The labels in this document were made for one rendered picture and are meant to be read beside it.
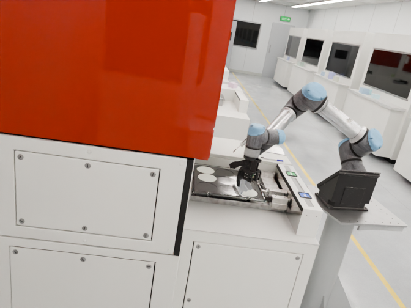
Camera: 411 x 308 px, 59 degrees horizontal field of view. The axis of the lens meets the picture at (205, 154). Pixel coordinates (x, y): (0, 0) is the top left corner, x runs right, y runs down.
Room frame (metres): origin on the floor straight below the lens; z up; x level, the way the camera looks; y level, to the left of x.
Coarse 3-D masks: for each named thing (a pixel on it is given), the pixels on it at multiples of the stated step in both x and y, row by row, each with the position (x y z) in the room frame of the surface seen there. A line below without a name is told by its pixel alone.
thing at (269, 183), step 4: (260, 176) 1.99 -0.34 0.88; (260, 180) 1.97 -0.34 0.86; (264, 180) 1.92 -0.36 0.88; (268, 180) 1.93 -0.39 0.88; (272, 180) 1.94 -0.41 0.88; (264, 184) 1.87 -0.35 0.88; (268, 184) 1.88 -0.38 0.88; (272, 184) 1.89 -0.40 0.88; (276, 184) 1.90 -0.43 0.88; (264, 188) 1.84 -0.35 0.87; (276, 188) 1.84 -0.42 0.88; (272, 204) 1.64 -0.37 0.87; (276, 204) 1.64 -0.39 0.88; (280, 204) 1.65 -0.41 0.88; (284, 204) 1.65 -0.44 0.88; (276, 208) 1.64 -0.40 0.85; (280, 208) 1.65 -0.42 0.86; (284, 208) 1.65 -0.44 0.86
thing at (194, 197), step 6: (192, 198) 1.64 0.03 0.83; (198, 198) 1.65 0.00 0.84; (204, 198) 1.65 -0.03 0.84; (210, 198) 1.65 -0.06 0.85; (216, 198) 1.66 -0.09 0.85; (222, 198) 1.67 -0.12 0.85; (222, 204) 1.66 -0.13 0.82; (228, 204) 1.66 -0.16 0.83; (234, 204) 1.66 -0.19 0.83; (240, 204) 1.66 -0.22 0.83; (246, 204) 1.67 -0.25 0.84; (252, 204) 1.67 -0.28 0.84; (258, 204) 1.67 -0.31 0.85; (264, 204) 1.68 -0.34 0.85; (270, 210) 1.68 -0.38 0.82; (276, 210) 1.68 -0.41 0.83; (282, 210) 1.68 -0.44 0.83
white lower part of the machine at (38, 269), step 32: (0, 256) 1.12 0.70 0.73; (32, 256) 1.13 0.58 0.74; (64, 256) 1.13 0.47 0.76; (96, 256) 1.15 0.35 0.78; (128, 256) 1.16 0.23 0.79; (160, 256) 1.17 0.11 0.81; (0, 288) 1.12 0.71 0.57; (32, 288) 1.13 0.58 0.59; (64, 288) 1.14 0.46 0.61; (96, 288) 1.15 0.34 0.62; (128, 288) 1.16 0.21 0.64; (160, 288) 1.17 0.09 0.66
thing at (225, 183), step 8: (216, 168) 1.94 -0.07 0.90; (224, 168) 1.96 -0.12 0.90; (216, 176) 1.82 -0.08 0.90; (224, 176) 1.84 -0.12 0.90; (232, 176) 1.86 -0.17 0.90; (200, 184) 1.69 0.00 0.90; (208, 184) 1.70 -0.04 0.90; (216, 184) 1.72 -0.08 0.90; (224, 184) 1.73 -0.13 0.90; (232, 184) 1.75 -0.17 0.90; (256, 184) 1.80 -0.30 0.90; (216, 192) 1.61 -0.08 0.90; (224, 192) 1.63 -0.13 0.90; (232, 192) 1.65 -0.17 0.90
